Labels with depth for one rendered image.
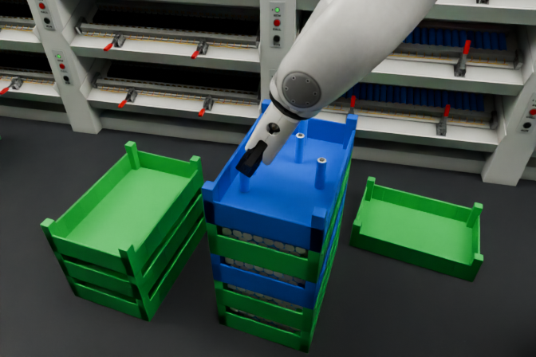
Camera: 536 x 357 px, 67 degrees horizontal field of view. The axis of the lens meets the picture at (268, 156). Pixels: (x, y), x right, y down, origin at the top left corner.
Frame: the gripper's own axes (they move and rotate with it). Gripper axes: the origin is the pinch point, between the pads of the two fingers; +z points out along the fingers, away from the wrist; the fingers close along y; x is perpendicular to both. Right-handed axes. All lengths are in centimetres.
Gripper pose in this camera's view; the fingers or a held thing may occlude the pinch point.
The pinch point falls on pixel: (250, 161)
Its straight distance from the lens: 70.5
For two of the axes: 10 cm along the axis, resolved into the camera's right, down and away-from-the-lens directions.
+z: -4.4, 6.0, 6.7
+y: 3.5, -5.7, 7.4
